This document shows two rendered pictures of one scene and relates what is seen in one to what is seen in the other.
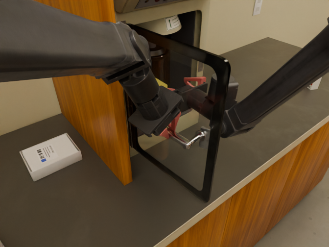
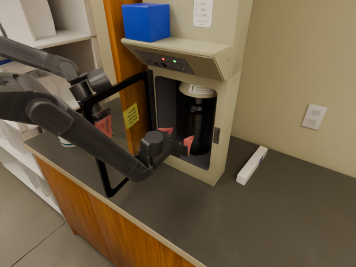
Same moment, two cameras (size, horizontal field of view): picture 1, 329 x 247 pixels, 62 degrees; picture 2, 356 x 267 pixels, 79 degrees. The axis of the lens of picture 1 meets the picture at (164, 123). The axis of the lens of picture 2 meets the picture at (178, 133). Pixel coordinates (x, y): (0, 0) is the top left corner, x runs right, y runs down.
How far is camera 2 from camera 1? 0.87 m
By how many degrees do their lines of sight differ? 57
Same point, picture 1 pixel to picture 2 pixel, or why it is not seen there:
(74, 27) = (6, 45)
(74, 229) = not seen: hidden behind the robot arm
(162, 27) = (186, 88)
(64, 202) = not seen: hidden behind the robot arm
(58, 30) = not seen: outside the picture
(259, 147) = (198, 240)
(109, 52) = (29, 61)
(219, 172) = (154, 210)
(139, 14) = (161, 70)
